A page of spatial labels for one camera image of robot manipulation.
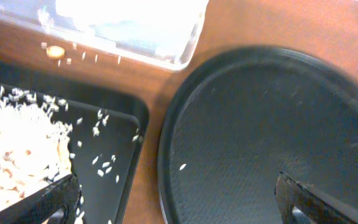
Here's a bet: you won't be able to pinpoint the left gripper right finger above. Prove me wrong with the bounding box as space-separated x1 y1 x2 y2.
274 172 358 224

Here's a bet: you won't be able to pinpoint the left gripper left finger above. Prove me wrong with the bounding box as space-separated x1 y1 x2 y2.
0 174 81 224

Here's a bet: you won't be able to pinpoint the food scraps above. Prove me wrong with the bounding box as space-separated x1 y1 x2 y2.
0 86 85 223

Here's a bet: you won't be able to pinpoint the black rectangular tray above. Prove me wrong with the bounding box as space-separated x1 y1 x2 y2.
0 62 149 223

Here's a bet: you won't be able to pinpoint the round black serving tray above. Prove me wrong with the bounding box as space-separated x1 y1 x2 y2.
157 47 358 223

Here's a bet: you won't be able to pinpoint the food crumb on table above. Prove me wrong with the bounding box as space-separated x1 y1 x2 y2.
46 45 65 60

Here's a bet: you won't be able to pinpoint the clear plastic storage bin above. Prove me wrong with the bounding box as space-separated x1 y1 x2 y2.
0 0 209 71

